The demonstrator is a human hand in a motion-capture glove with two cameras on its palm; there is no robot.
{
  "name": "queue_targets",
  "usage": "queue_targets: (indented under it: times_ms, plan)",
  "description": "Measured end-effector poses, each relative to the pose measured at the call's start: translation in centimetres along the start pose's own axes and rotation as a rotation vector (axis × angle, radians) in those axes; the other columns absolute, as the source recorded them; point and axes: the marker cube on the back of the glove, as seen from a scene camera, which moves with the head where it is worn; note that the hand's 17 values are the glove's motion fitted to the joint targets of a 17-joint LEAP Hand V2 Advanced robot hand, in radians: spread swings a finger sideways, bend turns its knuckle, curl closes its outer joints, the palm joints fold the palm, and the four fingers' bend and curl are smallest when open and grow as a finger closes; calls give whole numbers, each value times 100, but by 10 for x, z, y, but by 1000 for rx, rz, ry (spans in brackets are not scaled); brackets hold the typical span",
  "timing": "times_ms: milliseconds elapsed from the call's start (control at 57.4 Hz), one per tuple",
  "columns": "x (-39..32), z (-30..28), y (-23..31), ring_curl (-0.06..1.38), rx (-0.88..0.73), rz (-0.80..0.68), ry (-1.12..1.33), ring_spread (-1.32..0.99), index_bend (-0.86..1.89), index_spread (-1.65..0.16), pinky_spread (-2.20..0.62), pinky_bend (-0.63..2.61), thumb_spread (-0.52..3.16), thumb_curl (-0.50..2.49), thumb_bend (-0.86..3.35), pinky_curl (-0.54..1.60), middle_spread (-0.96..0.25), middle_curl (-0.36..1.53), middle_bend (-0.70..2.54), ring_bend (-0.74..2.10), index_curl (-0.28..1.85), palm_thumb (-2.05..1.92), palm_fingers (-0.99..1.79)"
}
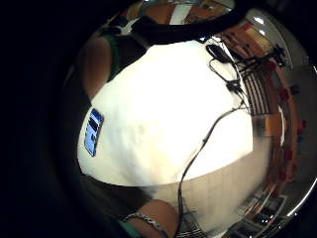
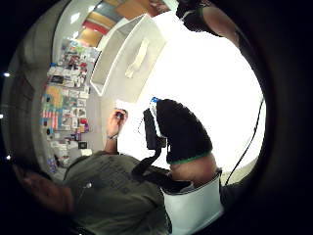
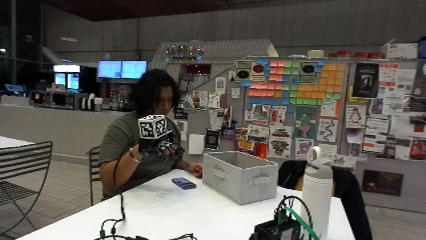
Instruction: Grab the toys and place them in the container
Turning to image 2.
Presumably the the person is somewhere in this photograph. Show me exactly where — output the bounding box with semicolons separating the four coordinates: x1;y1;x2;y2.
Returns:
13;151;170;235

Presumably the white bottle with blue cap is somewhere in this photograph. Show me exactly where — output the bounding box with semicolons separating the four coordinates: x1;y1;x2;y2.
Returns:
149;96;163;138

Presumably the thin black cable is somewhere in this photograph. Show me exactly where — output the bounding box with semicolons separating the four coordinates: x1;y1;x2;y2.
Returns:
224;97;266;187

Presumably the white item in box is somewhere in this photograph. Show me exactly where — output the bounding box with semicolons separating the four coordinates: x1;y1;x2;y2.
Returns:
124;37;151;79

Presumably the white open box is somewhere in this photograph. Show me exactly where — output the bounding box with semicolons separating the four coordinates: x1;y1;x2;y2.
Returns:
89;14;168;104

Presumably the wall of colourful cards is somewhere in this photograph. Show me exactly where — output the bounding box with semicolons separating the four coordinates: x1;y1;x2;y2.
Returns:
39;38;102;174

